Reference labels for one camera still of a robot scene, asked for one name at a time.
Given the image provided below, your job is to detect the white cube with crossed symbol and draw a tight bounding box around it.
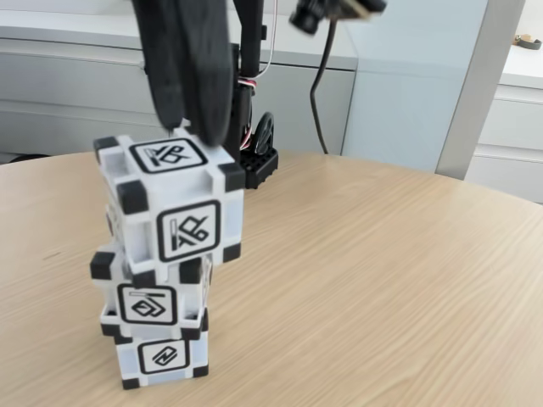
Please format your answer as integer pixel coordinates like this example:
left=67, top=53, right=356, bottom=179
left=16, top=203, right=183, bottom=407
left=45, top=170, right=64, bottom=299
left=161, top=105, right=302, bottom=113
left=92, top=125, right=248, bottom=277

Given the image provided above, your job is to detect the white cube with square symbol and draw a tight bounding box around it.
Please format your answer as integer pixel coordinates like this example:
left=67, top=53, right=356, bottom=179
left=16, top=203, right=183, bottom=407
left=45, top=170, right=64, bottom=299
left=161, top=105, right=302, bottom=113
left=88, top=249, right=214, bottom=341

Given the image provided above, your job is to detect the grey low cabinet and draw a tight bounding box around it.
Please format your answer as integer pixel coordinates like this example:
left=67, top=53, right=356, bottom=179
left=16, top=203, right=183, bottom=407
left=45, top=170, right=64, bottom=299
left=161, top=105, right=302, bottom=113
left=0, top=23, right=360, bottom=164

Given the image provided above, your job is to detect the grey structural pillar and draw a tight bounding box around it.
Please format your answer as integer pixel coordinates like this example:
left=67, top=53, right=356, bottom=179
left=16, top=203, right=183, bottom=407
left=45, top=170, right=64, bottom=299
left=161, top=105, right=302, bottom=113
left=435, top=0, right=529, bottom=177

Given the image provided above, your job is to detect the white cube with zigzag symbol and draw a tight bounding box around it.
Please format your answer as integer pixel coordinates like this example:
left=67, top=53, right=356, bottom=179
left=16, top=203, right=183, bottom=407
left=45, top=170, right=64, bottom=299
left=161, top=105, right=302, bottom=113
left=112, top=315, right=210, bottom=391

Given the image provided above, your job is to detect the white drawer unit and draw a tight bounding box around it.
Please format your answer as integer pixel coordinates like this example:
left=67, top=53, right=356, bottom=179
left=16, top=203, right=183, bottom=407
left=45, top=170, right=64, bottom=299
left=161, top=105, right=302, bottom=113
left=466, top=42, right=543, bottom=204

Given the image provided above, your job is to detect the red and white servo cable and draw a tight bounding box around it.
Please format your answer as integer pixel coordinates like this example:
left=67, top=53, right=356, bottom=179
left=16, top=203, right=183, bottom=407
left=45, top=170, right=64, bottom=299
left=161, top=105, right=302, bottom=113
left=238, top=0, right=278, bottom=150

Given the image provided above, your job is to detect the black camera cable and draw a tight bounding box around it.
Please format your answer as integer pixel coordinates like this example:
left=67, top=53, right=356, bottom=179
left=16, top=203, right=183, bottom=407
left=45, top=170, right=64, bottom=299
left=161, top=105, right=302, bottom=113
left=310, top=16, right=341, bottom=155

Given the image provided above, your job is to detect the bare circuit board camera module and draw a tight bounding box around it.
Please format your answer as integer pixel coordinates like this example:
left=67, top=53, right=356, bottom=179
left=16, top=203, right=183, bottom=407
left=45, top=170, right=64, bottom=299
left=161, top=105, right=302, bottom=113
left=288, top=0, right=388, bottom=38

